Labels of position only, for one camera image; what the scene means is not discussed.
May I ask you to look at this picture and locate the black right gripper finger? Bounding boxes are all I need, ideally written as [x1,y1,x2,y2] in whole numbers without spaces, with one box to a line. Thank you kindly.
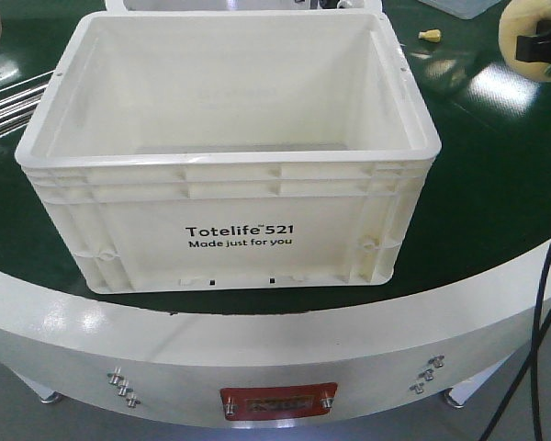
[515,19,551,64]

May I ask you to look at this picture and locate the yellow plush burger toy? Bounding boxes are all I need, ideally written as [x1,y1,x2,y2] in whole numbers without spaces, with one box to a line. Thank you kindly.
[498,0,551,83]

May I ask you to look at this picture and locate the white plastic tote box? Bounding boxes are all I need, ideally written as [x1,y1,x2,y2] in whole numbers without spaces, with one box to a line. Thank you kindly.
[15,9,441,294]

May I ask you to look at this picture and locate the small yellow toy piece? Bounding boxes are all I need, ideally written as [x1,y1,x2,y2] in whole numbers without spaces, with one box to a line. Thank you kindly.
[418,28,442,43]

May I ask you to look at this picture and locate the red label plate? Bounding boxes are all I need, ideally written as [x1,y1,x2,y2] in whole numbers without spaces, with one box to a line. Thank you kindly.
[219,382,338,422]

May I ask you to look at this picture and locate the steel conveyor rollers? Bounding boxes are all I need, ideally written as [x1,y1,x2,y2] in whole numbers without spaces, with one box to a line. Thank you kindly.
[0,71,53,139]

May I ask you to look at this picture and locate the black right cable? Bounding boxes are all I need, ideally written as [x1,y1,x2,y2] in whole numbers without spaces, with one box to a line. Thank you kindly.
[479,224,551,441]

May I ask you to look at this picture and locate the white curved conveyor frame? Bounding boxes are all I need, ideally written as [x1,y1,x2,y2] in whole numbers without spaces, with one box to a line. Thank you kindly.
[0,245,546,427]

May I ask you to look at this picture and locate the white inner conveyor frame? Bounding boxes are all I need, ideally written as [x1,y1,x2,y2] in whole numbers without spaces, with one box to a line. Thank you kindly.
[104,0,382,13]

